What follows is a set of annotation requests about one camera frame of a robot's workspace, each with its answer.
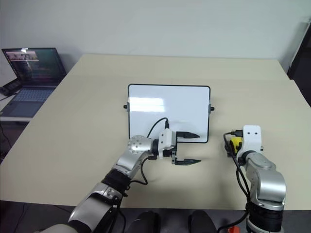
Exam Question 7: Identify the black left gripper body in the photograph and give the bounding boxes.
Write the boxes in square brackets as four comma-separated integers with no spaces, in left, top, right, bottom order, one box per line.
[163,131,179,166]

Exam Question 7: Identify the black floor cable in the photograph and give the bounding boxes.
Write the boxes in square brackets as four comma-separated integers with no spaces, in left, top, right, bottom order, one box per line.
[0,125,13,148]

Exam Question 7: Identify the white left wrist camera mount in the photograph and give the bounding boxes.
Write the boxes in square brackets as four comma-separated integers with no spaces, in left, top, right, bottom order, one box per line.
[157,129,177,160]

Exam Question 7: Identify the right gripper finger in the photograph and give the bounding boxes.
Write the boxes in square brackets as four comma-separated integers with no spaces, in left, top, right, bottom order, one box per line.
[225,141,234,158]

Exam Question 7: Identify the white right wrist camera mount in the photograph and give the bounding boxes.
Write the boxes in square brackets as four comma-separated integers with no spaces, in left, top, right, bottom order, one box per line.
[236,124,264,160]

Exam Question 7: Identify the black handheld device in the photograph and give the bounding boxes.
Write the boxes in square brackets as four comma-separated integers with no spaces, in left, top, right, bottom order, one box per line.
[0,79,21,96]

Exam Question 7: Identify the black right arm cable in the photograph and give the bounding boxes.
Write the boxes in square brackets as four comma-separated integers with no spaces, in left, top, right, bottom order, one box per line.
[217,129,251,232]

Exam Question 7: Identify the open grey laptop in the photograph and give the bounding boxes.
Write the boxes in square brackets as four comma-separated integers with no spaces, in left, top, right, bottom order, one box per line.
[0,47,68,118]

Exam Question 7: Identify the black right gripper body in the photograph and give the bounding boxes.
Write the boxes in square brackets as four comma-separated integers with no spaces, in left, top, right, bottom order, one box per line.
[233,140,243,158]

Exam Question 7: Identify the small black-framed whiteboard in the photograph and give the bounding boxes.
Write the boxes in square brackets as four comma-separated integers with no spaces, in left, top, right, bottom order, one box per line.
[122,83,216,144]

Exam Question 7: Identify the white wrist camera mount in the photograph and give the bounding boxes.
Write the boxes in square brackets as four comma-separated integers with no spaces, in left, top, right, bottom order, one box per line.
[236,124,264,160]
[157,129,177,160]

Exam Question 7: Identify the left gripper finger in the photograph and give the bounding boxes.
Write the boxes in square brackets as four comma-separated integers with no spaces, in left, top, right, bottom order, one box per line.
[177,131,201,140]
[175,158,202,166]

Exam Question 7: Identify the yellow whiteboard eraser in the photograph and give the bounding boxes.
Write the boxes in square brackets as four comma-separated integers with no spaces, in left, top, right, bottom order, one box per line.
[229,136,242,155]

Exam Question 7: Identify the dark panel by wall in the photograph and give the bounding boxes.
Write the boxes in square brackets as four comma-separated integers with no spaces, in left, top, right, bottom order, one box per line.
[287,20,311,108]

